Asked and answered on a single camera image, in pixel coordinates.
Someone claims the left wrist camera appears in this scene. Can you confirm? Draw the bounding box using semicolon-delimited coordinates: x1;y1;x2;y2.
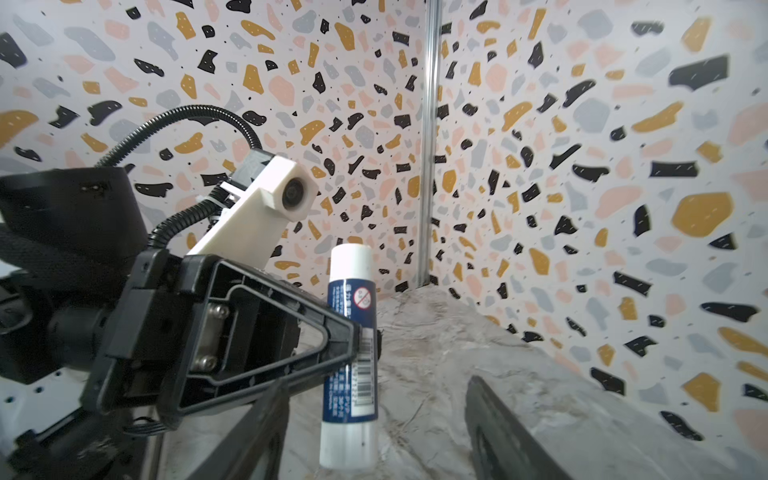
189;149;319;270

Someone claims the blue white glue stick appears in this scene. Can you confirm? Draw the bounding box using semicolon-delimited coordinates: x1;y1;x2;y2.
319;243;379;470

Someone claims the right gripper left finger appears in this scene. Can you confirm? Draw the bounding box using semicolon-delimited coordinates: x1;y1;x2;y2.
189;381;290;480

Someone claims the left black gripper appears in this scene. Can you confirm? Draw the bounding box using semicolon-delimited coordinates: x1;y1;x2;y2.
81;249;355;429

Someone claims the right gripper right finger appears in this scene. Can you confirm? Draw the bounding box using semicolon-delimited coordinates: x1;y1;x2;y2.
465;376;570;480

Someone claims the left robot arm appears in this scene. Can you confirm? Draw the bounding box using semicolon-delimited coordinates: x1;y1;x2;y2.
1;168;361;479

